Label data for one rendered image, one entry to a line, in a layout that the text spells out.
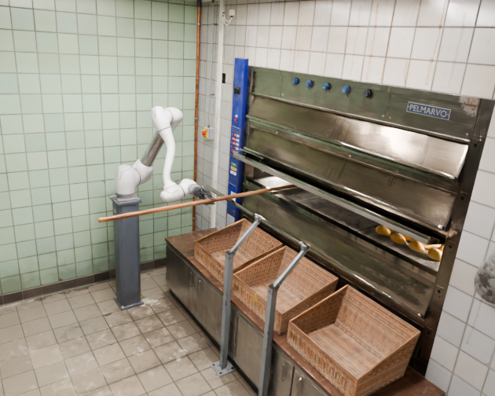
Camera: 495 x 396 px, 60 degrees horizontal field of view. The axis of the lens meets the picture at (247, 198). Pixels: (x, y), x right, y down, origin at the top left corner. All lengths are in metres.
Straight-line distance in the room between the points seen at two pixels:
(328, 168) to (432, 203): 0.75
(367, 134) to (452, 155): 0.53
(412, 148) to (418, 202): 0.29
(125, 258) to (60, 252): 0.70
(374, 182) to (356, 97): 0.51
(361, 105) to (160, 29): 2.08
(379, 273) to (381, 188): 0.52
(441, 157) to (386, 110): 0.43
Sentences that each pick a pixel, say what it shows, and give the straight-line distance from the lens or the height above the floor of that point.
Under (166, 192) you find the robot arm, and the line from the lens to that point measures 3.24.
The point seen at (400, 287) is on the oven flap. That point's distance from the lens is 2.65.
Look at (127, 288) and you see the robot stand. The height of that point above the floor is 0.20.
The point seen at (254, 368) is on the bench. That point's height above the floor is 0.22.
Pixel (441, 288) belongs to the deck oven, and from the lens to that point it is 2.50.
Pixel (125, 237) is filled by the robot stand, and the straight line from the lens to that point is 3.71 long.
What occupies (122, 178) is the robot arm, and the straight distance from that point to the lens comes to 3.55.
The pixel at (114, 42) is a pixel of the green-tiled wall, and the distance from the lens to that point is 3.93.
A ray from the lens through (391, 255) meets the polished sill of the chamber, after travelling 2.63.
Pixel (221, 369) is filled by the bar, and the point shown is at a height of 0.01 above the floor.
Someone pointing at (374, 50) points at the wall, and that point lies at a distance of 2.61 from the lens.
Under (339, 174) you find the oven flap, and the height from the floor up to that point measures 1.53.
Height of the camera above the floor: 2.26
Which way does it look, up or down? 20 degrees down
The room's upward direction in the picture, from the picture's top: 4 degrees clockwise
